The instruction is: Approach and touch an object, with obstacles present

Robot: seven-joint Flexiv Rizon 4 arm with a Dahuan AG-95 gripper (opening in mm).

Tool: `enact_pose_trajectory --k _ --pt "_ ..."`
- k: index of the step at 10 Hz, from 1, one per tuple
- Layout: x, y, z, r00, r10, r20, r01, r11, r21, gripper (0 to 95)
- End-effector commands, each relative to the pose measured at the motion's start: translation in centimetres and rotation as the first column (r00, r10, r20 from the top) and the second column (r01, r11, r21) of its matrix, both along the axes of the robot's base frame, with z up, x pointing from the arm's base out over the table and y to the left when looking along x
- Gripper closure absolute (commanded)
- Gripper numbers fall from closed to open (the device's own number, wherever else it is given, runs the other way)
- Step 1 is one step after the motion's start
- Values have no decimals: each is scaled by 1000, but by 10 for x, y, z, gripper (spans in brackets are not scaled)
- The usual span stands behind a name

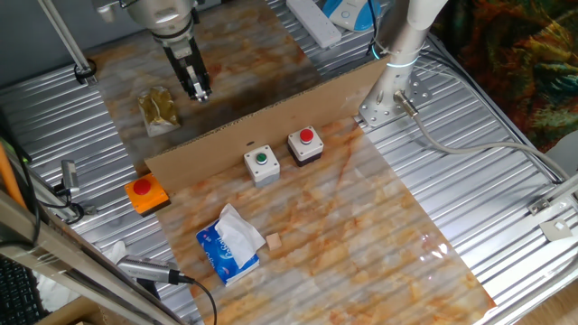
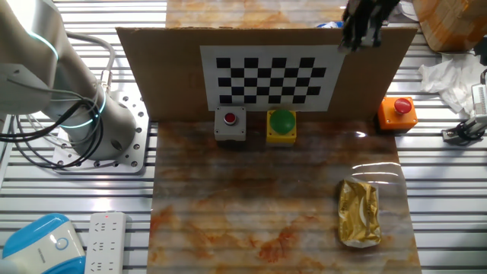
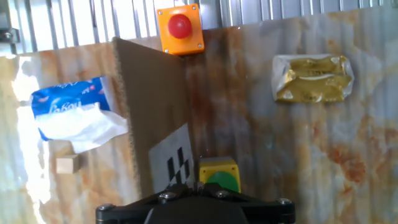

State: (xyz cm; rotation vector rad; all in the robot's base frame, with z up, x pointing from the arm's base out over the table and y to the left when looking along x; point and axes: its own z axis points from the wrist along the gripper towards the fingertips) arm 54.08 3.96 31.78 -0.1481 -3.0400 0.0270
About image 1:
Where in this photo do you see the brown cardboard divider board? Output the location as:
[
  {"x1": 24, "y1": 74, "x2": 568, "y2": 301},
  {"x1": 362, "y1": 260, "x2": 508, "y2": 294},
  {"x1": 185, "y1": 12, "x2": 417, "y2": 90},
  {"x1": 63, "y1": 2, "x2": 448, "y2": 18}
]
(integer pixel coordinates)
[{"x1": 144, "y1": 56, "x2": 390, "y2": 195}]

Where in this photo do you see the small metal bracket plate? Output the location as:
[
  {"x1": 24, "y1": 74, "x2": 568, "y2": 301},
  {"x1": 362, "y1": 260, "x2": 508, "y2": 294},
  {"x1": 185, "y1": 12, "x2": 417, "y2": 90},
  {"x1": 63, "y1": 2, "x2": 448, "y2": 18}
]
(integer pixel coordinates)
[{"x1": 538, "y1": 218, "x2": 573, "y2": 243}]

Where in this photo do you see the orange box red mushroom button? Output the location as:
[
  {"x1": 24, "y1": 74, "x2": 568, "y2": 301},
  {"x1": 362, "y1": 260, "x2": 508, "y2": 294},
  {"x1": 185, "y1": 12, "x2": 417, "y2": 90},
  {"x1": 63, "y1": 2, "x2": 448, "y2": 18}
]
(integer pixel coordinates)
[{"x1": 124, "y1": 172, "x2": 172, "y2": 217}]

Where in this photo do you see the aluminium frame rail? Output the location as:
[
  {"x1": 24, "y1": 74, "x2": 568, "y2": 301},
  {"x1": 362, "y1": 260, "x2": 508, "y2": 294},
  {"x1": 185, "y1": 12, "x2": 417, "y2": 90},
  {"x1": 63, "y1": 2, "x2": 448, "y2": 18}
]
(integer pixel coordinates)
[{"x1": 0, "y1": 189, "x2": 182, "y2": 325}]

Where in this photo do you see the grey box green button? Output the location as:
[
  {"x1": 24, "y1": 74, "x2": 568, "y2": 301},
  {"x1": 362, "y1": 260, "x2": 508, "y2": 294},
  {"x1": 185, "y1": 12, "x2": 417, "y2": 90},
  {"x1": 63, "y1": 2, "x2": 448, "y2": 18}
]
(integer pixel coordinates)
[{"x1": 243, "y1": 144, "x2": 282, "y2": 189}]

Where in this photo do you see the silver camera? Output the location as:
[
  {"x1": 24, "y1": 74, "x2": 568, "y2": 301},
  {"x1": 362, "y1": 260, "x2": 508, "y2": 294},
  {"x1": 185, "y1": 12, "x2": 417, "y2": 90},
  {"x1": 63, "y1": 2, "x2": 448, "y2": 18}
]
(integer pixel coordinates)
[{"x1": 116, "y1": 254, "x2": 182, "y2": 286}]

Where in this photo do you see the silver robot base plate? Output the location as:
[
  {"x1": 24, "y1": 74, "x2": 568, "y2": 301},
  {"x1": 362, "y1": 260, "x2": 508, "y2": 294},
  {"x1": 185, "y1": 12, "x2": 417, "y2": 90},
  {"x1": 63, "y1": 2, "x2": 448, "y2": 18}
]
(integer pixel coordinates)
[{"x1": 358, "y1": 71, "x2": 433, "y2": 128}]

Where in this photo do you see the orange rod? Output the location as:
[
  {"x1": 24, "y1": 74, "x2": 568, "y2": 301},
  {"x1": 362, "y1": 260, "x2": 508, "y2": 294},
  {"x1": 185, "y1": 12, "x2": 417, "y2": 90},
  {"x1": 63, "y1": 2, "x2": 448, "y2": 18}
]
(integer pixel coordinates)
[{"x1": 0, "y1": 143, "x2": 26, "y2": 209}]

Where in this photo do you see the black keyboard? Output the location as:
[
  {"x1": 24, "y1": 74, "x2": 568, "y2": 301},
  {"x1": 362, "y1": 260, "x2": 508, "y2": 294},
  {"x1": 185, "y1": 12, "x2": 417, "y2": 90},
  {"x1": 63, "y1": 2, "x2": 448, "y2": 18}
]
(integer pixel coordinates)
[{"x1": 0, "y1": 255, "x2": 49, "y2": 325}]

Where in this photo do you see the blue white plastic device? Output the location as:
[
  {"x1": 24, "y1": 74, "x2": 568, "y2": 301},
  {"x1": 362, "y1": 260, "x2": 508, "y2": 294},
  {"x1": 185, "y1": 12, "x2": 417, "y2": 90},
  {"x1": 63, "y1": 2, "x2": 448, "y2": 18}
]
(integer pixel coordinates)
[{"x1": 322, "y1": 0, "x2": 383, "y2": 33}]

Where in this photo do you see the black camera cable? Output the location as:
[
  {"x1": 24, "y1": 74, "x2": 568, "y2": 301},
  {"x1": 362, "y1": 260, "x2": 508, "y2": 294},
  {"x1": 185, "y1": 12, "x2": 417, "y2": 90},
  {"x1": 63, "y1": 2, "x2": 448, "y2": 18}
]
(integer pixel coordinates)
[{"x1": 178, "y1": 274, "x2": 219, "y2": 325}]

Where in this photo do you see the aluminium corner rail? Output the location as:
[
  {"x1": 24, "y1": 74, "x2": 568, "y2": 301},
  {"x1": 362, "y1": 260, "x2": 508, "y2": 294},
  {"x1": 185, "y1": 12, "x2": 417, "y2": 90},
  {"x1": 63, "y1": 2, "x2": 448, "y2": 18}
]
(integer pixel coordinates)
[{"x1": 527, "y1": 173, "x2": 578, "y2": 216}]

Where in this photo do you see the white paper wad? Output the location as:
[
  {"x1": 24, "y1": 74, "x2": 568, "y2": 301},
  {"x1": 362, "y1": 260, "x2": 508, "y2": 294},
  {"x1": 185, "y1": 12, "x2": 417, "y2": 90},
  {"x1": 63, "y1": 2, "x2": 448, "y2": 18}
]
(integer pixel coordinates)
[{"x1": 33, "y1": 270, "x2": 82, "y2": 312}]

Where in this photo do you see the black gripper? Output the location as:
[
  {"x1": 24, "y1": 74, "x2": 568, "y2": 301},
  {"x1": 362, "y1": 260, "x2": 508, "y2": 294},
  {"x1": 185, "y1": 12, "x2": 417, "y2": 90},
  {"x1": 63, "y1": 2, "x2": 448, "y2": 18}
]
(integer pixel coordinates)
[{"x1": 163, "y1": 36, "x2": 212, "y2": 102}]

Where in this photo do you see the white tissue sheet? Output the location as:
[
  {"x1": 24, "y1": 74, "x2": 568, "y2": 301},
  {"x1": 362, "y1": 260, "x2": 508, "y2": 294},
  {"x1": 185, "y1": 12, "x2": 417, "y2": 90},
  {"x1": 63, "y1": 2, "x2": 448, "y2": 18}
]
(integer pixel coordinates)
[{"x1": 214, "y1": 202, "x2": 266, "y2": 269}]

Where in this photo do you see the small silver ribbed box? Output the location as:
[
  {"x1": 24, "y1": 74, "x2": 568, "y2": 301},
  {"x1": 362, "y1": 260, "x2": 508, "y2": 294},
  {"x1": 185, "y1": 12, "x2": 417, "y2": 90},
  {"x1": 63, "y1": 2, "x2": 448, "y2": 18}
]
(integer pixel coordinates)
[{"x1": 60, "y1": 159, "x2": 81, "y2": 196}]

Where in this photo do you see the blue tissue pack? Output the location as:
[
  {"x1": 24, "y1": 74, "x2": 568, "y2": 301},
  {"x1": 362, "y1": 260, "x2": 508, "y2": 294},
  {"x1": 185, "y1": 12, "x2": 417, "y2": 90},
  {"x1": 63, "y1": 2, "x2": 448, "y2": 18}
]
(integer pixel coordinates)
[{"x1": 195, "y1": 219, "x2": 261, "y2": 287}]

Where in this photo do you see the white power strip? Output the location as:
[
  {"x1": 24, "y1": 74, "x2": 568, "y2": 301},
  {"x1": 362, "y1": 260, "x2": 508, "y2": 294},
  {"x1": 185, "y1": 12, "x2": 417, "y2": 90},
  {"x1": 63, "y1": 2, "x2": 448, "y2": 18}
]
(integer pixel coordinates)
[{"x1": 285, "y1": 0, "x2": 343, "y2": 50}]

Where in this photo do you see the crumpled white tissue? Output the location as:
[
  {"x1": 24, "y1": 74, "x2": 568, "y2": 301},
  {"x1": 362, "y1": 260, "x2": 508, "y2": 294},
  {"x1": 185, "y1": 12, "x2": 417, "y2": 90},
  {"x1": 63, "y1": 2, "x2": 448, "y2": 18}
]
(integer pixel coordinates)
[{"x1": 101, "y1": 240, "x2": 130, "y2": 265}]

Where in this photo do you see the colourful patterned cloth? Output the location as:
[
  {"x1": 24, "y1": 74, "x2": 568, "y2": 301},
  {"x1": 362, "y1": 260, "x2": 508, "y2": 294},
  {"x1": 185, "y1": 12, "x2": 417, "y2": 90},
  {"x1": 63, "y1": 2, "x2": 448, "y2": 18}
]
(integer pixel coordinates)
[{"x1": 433, "y1": 0, "x2": 578, "y2": 154}]

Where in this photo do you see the taped brown cardboard box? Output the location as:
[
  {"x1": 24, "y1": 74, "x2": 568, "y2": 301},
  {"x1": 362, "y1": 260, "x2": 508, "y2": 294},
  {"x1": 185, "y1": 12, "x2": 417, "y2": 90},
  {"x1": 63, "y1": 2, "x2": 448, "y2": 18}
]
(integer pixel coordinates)
[{"x1": 35, "y1": 295, "x2": 107, "y2": 325}]

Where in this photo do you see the white box red button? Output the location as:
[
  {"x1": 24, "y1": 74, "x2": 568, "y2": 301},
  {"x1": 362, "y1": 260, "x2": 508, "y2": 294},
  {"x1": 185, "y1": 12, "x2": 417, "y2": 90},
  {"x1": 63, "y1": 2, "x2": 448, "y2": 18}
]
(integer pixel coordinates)
[{"x1": 286, "y1": 125, "x2": 325, "y2": 168}]

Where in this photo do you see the looped black cable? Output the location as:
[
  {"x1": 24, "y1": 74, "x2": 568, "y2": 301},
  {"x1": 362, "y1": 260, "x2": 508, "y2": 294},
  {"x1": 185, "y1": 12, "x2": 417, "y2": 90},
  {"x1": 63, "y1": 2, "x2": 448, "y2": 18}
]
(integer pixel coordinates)
[{"x1": 365, "y1": 0, "x2": 385, "y2": 58}]

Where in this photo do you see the thick grey base cable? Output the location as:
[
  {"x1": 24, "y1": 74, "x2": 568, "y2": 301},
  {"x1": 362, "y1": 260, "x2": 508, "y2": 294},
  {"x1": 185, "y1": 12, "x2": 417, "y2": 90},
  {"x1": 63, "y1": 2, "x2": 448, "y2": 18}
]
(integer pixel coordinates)
[{"x1": 393, "y1": 88, "x2": 573, "y2": 181}]

